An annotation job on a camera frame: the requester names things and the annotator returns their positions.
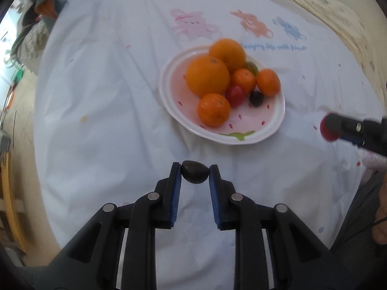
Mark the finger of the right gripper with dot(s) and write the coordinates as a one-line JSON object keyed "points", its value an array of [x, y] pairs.
{"points": [[357, 129], [372, 146]]}

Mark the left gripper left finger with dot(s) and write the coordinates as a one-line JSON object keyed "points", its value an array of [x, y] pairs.
{"points": [[117, 240]]}

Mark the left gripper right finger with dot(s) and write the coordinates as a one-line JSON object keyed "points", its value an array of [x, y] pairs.
{"points": [[273, 239]]}

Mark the red cherry tomato back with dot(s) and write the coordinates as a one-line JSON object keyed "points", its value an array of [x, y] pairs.
{"points": [[326, 133]]}

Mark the red cherry tomato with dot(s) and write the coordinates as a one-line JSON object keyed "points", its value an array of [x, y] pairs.
{"points": [[326, 133], [235, 96]]}

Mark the small mandarin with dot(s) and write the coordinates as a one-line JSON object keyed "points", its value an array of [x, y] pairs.
{"points": [[244, 79], [268, 82]]}

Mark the dark purple cherry tomato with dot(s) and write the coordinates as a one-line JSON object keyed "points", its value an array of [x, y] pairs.
{"points": [[256, 98]]}

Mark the green cherry tomato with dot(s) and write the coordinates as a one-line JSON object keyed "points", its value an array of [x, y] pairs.
{"points": [[252, 67]]}

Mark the red cherry tomato front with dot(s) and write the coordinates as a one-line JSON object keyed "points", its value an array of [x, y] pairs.
{"points": [[235, 96]]}

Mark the large orange front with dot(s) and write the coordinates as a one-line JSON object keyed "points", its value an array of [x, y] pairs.
{"points": [[230, 52]]}

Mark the large orange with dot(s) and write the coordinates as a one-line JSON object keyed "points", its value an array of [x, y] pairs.
{"points": [[207, 75], [230, 52]]}

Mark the operator hand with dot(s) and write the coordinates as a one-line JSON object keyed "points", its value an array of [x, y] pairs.
{"points": [[379, 232]]}

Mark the white cartoon bed sheet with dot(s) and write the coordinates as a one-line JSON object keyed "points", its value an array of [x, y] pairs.
{"points": [[103, 135]]}

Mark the yellow wooden chair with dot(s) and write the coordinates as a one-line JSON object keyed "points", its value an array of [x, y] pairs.
{"points": [[12, 234]]}

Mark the cream patterned blanket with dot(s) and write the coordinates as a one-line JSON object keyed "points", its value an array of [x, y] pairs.
{"points": [[351, 31]]}

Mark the pile of clothes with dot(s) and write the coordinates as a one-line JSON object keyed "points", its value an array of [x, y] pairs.
{"points": [[31, 39]]}

